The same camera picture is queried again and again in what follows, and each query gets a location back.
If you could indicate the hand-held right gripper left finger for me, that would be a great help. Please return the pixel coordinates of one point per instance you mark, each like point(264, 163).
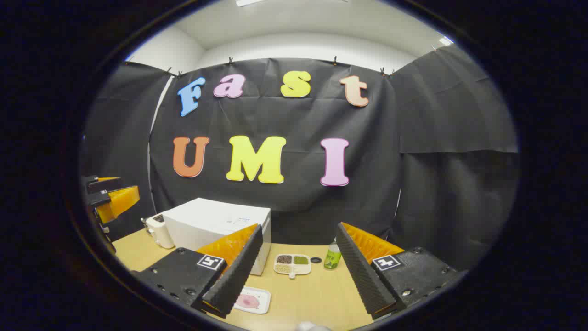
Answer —
point(239, 271)

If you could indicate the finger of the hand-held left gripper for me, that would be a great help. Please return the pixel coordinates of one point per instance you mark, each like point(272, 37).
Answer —
point(119, 202)
point(103, 185)

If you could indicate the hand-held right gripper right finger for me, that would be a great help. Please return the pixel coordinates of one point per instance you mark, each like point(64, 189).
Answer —
point(363, 276)

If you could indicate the pink ham slice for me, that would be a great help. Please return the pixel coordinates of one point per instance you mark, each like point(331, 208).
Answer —
point(249, 301)

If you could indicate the white rectangular plate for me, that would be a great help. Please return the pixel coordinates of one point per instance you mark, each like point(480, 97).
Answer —
point(262, 303)

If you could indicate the white microwave oven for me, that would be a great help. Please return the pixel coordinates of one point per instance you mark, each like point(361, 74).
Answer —
point(206, 220)

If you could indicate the green drink bottle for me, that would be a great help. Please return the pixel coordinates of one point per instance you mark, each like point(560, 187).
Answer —
point(332, 259)

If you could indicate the white toaster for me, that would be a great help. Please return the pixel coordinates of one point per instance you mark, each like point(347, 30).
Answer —
point(161, 232)

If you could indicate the white divided dish of beans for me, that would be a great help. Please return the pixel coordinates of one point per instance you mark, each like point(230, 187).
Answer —
point(301, 270)

